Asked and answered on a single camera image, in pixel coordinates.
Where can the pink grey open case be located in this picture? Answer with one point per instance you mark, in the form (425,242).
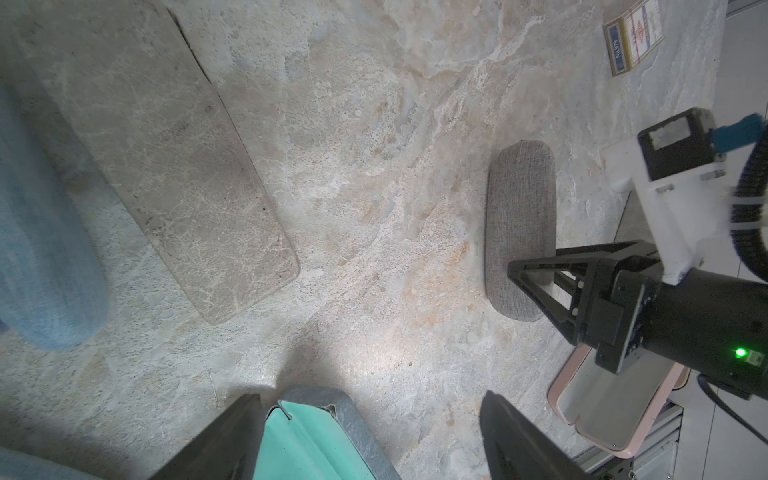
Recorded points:
(613,412)

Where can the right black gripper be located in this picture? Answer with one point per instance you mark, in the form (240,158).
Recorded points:
(618,277)

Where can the tan blue glasses case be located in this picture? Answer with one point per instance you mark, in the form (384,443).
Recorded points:
(53,291)

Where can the teal open glasses case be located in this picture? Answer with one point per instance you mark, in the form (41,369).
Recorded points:
(314,432)

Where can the small pink card box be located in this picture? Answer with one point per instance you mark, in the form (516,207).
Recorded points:
(632,33)

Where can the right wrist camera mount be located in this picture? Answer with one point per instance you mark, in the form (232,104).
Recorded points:
(696,181)

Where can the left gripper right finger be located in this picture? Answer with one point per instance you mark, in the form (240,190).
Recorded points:
(516,449)

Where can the beige glasses case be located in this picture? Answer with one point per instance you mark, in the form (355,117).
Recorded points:
(520,222)

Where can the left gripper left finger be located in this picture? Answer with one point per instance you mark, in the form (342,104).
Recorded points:
(226,449)

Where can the blue case pink glasses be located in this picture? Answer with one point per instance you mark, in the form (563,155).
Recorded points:
(20,466)

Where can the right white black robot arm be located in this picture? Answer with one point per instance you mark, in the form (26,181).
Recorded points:
(711,323)

